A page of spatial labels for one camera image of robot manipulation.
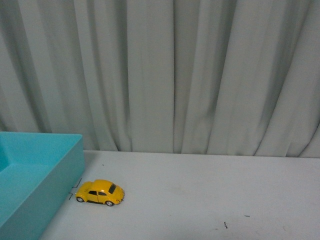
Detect turquoise plastic storage bin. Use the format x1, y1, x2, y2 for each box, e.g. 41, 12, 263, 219
0, 132, 85, 240

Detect white pleated curtain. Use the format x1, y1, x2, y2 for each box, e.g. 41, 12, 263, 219
0, 0, 320, 158

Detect yellow beetle toy car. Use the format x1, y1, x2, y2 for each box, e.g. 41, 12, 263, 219
75, 179, 125, 207

